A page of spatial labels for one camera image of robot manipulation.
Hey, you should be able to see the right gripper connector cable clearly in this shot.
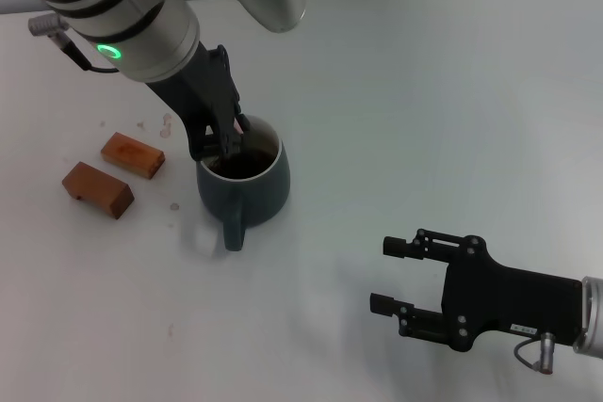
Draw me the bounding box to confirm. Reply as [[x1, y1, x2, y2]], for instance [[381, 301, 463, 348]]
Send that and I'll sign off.
[[513, 331, 560, 370]]

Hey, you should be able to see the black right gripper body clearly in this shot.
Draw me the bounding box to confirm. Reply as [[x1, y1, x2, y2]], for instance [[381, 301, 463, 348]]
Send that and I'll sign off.
[[442, 234, 584, 352]]

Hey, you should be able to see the dark coffee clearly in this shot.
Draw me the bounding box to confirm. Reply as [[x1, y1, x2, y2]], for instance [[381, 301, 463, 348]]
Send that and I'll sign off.
[[206, 145, 277, 181]]

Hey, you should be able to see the gripper connector cable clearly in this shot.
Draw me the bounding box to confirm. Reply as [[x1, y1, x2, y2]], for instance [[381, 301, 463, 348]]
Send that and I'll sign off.
[[27, 13, 120, 74], [513, 331, 560, 370]]

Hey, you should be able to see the left gripper connector cable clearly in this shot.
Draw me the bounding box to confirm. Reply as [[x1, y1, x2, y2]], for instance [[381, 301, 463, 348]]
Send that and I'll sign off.
[[27, 13, 120, 74]]

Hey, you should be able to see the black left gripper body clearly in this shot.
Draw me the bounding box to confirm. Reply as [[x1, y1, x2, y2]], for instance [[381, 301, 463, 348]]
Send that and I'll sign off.
[[145, 41, 245, 140]]

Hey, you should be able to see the plain brown wooden block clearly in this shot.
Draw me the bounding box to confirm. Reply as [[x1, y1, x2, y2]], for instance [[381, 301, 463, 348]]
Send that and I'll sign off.
[[100, 132, 167, 181]]

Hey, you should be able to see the grey ceramic mug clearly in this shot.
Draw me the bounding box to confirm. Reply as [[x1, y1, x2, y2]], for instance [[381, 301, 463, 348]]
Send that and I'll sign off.
[[196, 113, 292, 252]]

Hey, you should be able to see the notched brown wooden block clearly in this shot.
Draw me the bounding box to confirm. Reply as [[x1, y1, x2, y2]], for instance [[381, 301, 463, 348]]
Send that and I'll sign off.
[[61, 161, 137, 220]]

